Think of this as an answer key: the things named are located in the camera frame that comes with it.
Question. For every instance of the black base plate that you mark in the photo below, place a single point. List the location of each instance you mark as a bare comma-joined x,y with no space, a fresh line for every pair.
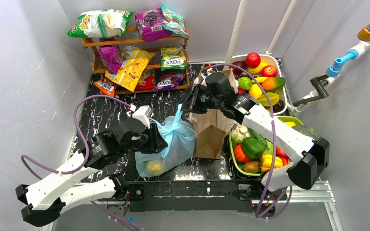
236,195

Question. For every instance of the light blue plastic grocery bag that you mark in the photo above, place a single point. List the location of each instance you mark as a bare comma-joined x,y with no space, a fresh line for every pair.
180,137

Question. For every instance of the purple snack bag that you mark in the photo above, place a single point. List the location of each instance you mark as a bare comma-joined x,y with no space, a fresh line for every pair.
149,25
111,54

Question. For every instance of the white garlic cabbage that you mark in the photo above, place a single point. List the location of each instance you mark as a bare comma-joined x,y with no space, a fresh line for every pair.
238,134

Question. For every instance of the white pipe left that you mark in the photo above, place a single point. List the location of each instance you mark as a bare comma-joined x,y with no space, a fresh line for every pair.
236,29

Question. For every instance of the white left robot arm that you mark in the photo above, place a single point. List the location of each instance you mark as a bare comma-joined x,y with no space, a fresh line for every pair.
57,193

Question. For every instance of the red carrot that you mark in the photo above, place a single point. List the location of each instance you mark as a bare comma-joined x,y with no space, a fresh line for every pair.
283,156

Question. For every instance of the mango orange green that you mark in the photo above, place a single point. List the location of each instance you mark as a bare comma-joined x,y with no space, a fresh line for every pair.
273,83

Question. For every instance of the green netted melon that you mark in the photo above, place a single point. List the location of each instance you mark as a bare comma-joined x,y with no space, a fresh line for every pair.
306,130

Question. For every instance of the yellow lemon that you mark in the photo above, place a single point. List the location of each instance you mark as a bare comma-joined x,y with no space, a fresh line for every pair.
257,70

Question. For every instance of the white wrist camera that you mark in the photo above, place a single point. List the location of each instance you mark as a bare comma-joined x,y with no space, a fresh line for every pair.
143,114
200,80

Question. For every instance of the white fruit basket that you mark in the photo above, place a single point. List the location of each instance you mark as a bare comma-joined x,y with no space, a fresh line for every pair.
282,91

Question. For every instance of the red apple right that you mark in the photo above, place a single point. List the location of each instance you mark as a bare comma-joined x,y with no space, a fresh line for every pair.
269,71

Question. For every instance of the yellow snack bag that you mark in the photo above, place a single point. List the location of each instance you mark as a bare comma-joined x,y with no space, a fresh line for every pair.
134,62

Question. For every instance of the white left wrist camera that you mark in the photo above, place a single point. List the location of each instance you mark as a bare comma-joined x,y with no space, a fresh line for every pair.
143,114

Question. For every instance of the orange snack bag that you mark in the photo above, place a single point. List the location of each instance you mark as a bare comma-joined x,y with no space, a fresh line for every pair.
106,86

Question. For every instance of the dark red plum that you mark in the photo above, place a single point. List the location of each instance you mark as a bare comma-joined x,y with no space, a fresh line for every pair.
240,64

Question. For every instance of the green bell pepper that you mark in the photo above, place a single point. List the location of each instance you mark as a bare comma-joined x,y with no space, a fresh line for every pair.
253,148

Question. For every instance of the brown paper bag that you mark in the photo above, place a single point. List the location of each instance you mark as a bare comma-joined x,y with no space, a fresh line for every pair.
212,127

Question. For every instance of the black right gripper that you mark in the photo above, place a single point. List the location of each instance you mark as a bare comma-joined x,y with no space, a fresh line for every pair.
194,101

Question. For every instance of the green vegetable basket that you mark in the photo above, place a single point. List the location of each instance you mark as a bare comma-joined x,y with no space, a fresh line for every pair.
237,165

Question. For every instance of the white pipe right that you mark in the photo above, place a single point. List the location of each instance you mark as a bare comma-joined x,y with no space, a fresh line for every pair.
281,26

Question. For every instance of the green Fox's candy bag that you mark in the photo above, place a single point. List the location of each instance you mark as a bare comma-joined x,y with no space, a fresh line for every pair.
173,57

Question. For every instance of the purple snack bag top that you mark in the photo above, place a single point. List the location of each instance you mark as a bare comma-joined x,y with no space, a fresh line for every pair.
149,25

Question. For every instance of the brown kiwi potato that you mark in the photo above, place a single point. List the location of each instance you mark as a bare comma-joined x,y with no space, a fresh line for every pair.
251,166

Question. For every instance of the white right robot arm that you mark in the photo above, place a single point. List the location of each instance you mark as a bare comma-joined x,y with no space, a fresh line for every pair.
308,157

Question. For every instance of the orange tomato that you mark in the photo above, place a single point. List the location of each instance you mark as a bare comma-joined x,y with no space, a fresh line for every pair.
239,155

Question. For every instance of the white pipe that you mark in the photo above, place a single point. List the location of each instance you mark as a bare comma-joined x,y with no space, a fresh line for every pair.
236,29
281,26

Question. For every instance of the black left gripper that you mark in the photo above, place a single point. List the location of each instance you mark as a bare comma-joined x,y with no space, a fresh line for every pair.
156,138

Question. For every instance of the red apple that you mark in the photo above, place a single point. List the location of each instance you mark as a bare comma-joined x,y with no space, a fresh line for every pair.
269,71
253,60

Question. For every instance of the green red snack bag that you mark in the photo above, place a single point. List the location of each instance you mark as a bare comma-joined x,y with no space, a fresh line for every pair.
173,22

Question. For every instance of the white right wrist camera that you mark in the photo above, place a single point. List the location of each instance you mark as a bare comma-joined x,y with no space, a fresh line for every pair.
200,80

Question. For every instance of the yellow bell pepper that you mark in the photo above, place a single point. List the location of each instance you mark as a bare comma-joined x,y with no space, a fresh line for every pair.
266,162

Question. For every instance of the wooden snack shelf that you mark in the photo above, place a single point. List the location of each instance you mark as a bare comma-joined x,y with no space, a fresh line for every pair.
132,38

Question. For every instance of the red apple top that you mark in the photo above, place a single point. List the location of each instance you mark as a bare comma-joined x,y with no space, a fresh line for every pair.
253,60

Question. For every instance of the purple Fox's candy bag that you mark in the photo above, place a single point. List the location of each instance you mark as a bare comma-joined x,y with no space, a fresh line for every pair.
169,81

